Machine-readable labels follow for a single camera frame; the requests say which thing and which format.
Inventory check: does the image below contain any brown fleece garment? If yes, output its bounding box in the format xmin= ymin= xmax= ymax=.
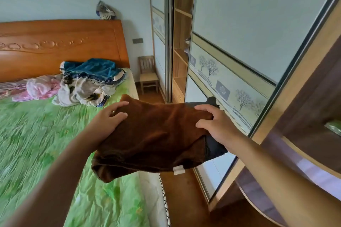
xmin=91 ymin=94 xmax=228 ymax=183

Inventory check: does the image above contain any striped wall ornament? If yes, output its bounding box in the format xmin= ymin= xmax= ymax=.
xmin=96 ymin=0 xmax=117 ymax=20

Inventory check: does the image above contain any pink cloth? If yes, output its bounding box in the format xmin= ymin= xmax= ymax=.
xmin=12 ymin=75 xmax=63 ymax=102

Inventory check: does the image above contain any person's right hand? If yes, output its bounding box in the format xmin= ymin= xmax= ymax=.
xmin=194 ymin=104 xmax=242 ymax=151

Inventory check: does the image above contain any person's left hand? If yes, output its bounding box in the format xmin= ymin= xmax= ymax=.
xmin=85 ymin=101 xmax=130 ymax=150

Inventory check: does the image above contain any green floral bedsheet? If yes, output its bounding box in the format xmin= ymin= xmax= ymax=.
xmin=0 ymin=68 xmax=150 ymax=227

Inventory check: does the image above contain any small wooden chair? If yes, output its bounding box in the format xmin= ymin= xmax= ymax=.
xmin=138 ymin=55 xmax=160 ymax=95

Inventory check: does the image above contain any wooden bed frame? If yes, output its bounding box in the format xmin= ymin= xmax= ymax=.
xmin=0 ymin=19 xmax=130 ymax=82

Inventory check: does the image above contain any wooden wardrobe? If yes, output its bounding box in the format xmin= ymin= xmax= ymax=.
xmin=148 ymin=0 xmax=341 ymax=227

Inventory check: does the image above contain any person's left forearm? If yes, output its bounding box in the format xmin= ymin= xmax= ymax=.
xmin=5 ymin=133 xmax=99 ymax=227

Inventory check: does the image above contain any bundle of clothes hangers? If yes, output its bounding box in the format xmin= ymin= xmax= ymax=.
xmin=0 ymin=79 xmax=30 ymax=100

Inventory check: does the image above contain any small green box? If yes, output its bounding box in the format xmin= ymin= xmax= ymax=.
xmin=324 ymin=120 xmax=341 ymax=137

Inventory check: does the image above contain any teal plush blanket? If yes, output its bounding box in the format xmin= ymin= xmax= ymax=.
xmin=63 ymin=58 xmax=124 ymax=81

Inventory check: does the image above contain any person's right forearm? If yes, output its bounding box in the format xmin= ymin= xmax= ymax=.
xmin=228 ymin=135 xmax=341 ymax=227

